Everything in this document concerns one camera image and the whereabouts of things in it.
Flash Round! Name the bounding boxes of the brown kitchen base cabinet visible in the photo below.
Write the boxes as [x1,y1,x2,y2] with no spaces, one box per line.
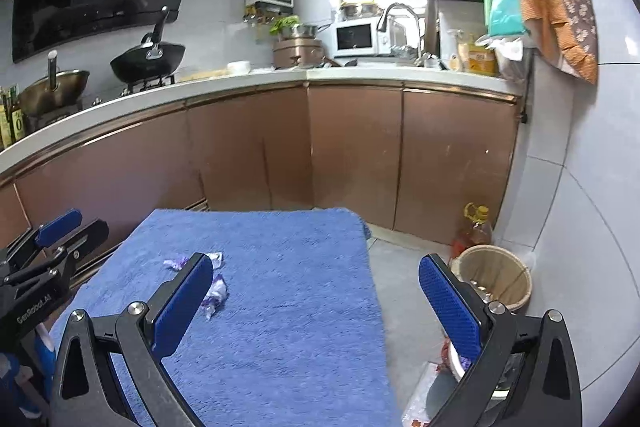
[0,72,526,268]

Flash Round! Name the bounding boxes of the steel bowl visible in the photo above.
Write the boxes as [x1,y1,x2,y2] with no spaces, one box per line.
[280,23,331,40]

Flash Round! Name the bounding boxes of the purple and white wrapper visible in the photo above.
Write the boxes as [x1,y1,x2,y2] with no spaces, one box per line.
[201,274,229,320]

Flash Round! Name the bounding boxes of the wooden chopping board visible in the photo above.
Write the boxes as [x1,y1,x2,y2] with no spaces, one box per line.
[177,68,231,82]

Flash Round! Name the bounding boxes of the gas stove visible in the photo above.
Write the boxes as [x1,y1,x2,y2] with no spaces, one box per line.
[75,74,178,108]

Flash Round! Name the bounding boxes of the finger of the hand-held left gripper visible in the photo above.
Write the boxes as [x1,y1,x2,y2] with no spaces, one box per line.
[0,208,83,265]
[0,218,110,288]

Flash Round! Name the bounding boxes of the wooden bin with clear bag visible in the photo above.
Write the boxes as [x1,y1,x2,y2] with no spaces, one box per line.
[450,245,533,313]

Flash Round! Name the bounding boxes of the white bin with black bag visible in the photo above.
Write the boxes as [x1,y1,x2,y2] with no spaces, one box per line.
[445,337,526,403]

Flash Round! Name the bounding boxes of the chrome kitchen faucet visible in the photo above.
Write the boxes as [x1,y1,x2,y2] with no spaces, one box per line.
[376,2,426,62]

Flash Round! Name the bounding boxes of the oil bottle with yellow cap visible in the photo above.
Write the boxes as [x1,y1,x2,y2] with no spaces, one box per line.
[452,202,493,258]

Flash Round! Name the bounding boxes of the white microwave oven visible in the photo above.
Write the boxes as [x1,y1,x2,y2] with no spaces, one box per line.
[332,18,393,58]

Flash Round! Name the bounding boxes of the white plastic bag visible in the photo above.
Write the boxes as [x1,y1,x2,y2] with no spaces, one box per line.
[475,34,526,82]

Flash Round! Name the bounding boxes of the steel pot with handle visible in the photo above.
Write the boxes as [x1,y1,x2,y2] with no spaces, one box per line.
[17,50,91,118]

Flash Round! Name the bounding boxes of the clear packet with red print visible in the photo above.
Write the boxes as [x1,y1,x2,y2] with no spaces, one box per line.
[400,337,453,427]

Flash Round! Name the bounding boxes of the green leafy vegetables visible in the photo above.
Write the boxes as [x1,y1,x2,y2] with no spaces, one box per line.
[270,15,301,38]

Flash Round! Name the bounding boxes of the green olive oil bottle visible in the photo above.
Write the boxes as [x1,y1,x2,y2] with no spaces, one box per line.
[10,87,26,142]
[0,87,13,150]

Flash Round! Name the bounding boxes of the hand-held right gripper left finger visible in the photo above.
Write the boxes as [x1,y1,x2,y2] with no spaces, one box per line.
[47,251,216,427]

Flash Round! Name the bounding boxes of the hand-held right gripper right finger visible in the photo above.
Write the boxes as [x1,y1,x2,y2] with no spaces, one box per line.
[417,253,583,427]

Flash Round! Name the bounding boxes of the black wok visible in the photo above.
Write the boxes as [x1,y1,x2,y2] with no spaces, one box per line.
[110,6,187,84]

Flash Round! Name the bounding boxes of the clear pump bottle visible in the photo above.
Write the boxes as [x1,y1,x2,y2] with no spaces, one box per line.
[446,29,466,72]

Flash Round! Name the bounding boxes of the blue fluffy towel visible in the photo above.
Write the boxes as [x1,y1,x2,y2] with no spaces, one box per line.
[47,207,403,427]

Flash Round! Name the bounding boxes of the steel pots on microwave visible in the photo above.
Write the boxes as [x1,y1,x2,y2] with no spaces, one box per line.
[340,1,381,20]

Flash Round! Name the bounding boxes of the yellow detergent bottle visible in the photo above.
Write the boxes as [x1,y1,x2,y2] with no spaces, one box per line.
[465,34,498,75]

